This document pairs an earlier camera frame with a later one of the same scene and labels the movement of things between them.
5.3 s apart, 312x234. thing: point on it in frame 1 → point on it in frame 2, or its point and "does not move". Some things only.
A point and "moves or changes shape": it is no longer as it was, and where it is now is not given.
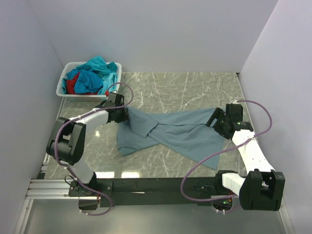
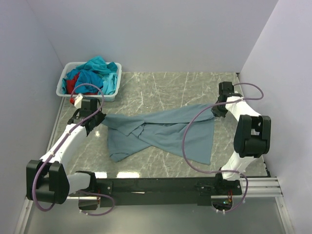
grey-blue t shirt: x=185 y=132 moves or changes shape
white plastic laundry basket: x=83 y=97 does not move
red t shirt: x=70 y=88 does not move
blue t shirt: x=87 y=82 does not move
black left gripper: x=124 y=117 → x=101 y=118
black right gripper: x=218 y=114 → x=216 y=112
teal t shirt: x=98 y=64 does not move
